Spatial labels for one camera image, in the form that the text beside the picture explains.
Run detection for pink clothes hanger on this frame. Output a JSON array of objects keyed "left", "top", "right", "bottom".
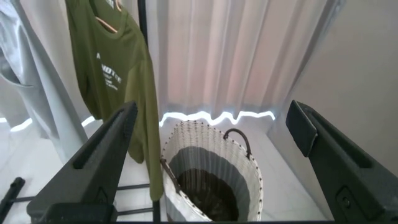
[{"left": 95, "top": 0, "right": 123, "bottom": 34}]

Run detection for white laundry basket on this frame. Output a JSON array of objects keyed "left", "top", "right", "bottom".
[{"left": 160, "top": 120, "right": 264, "bottom": 222}]

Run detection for pale grey shorts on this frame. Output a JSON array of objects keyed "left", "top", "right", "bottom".
[{"left": 0, "top": 0, "right": 90, "bottom": 164}]

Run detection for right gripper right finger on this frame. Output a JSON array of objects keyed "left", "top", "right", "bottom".
[{"left": 285, "top": 99, "right": 398, "bottom": 222}]

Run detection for black clothes rack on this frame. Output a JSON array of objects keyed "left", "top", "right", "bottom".
[{"left": 0, "top": 0, "right": 162, "bottom": 223}]

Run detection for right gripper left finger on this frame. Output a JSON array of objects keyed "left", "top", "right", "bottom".
[{"left": 26, "top": 100, "right": 139, "bottom": 222}]

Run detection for green garment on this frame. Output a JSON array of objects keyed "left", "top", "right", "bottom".
[{"left": 64, "top": 0, "right": 165, "bottom": 202}]

